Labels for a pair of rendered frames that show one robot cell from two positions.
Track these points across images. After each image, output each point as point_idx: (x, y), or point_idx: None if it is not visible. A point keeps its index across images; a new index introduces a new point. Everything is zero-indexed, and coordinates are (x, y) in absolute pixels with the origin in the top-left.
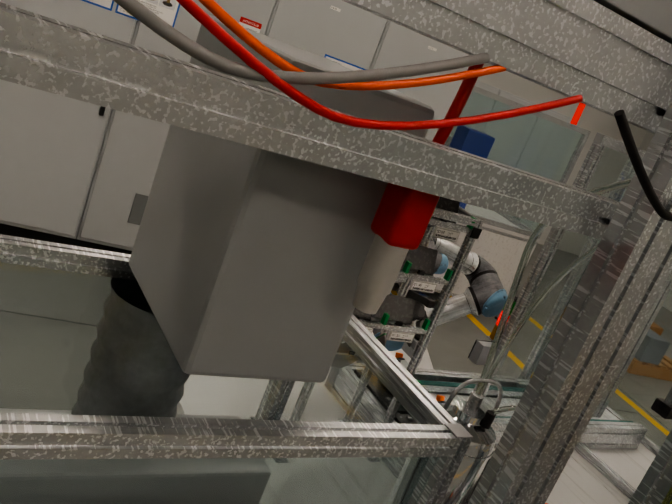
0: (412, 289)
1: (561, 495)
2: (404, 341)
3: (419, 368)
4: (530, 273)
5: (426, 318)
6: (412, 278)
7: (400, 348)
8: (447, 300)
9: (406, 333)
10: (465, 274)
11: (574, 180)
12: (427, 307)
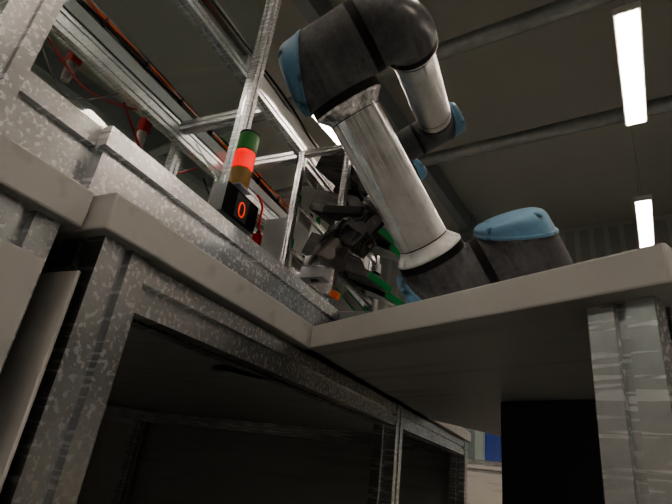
0: (308, 230)
1: None
2: (294, 267)
3: (331, 305)
4: (254, 108)
5: (293, 239)
6: (312, 224)
7: (407, 302)
8: (288, 215)
9: (296, 260)
10: (414, 50)
11: (276, 20)
12: (329, 219)
